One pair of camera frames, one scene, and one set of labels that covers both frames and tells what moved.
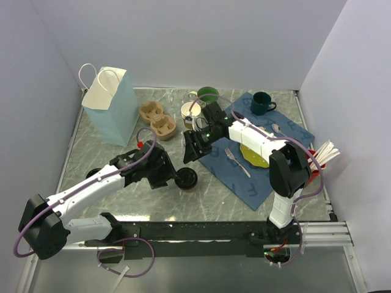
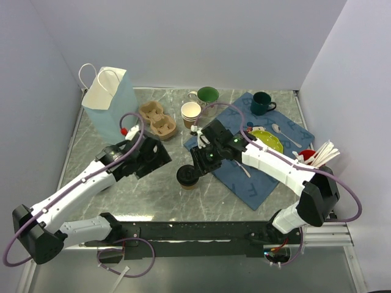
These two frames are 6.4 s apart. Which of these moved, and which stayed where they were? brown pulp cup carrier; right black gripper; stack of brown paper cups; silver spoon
Moved: right black gripper
Stayed: silver spoon; brown pulp cup carrier; stack of brown paper cups
